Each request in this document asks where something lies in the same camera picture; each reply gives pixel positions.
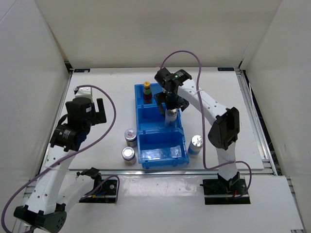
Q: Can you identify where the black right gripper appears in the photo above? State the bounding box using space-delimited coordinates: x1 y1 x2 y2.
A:
154 90 190 117

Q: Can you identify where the silver blue shaker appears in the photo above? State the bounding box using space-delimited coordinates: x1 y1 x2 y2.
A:
187 135 203 157
165 109 178 128

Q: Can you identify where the sauce bottle yellow cap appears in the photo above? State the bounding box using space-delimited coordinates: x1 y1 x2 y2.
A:
143 81 153 104

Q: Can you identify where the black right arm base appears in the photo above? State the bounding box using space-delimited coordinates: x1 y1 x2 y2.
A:
200 179 251 205

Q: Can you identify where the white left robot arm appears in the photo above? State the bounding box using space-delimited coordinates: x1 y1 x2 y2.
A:
14 97 107 233

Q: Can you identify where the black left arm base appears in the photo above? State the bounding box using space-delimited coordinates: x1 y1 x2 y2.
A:
79 175 120 204

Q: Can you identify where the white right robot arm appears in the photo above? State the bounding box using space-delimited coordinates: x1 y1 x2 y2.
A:
154 68 240 194

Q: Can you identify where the blue far storage bin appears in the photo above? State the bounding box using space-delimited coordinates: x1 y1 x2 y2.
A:
134 83 179 107

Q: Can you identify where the blue storage bin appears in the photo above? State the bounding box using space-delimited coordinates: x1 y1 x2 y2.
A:
134 83 179 107
137 130 190 169
136 104 184 134

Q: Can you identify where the blue middle storage bin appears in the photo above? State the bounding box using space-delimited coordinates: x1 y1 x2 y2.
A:
136 104 184 134

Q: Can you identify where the blue near storage bin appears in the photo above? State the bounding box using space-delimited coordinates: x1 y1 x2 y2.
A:
137 130 190 169

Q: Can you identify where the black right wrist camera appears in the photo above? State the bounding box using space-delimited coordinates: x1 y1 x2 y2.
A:
155 67 171 88

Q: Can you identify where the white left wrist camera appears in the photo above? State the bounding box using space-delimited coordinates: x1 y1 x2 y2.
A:
73 87 93 102

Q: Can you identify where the aluminium frame rail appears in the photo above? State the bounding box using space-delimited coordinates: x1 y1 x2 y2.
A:
237 69 306 233

